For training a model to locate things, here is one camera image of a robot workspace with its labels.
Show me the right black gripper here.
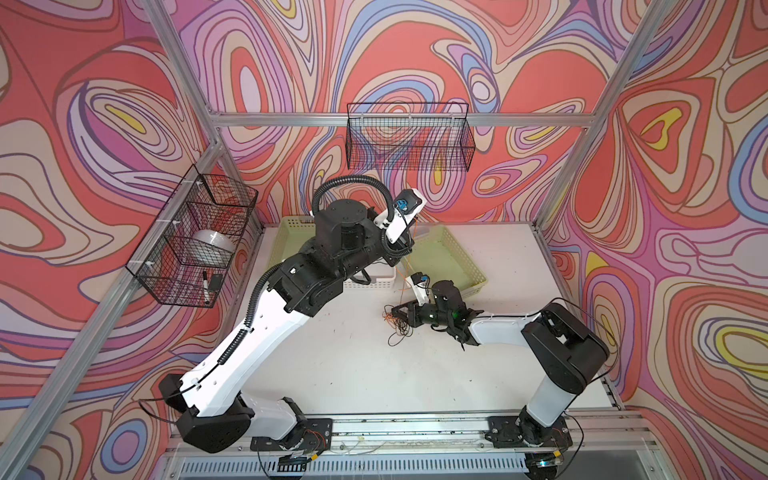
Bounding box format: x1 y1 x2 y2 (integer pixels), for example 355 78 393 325
391 298 452 328

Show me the orange cable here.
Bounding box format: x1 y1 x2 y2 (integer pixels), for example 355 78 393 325
383 302 421 337

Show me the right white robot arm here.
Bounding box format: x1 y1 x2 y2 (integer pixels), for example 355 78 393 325
384 279 609 448

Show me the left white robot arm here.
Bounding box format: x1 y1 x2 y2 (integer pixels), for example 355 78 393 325
160 190 424 453

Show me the white plastic basket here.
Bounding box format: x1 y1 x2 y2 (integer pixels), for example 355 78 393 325
344 262 397 290

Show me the right green plastic basket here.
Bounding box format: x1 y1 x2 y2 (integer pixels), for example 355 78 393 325
403 225 487 297

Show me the green plastic basket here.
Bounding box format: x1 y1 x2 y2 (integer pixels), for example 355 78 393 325
267 216 315 267
403 225 487 297

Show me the left green plastic basket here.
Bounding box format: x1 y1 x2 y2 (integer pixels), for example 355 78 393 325
267 216 315 267

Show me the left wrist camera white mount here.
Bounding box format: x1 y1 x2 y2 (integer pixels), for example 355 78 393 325
374 189 426 245

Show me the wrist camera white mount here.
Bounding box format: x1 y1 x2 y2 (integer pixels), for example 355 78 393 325
408 271 431 306
374 189 426 245

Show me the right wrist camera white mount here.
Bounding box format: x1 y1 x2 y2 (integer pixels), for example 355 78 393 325
408 271 431 306

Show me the black wire basket back wall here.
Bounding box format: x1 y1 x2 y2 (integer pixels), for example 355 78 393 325
345 100 476 172

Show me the black wire basket wall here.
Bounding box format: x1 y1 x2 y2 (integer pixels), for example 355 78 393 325
126 166 258 308
345 100 476 172

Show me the black wire basket left wall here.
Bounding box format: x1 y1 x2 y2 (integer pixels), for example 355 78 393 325
126 166 258 308

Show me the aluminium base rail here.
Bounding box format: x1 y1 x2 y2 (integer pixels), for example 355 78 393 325
167 410 655 460

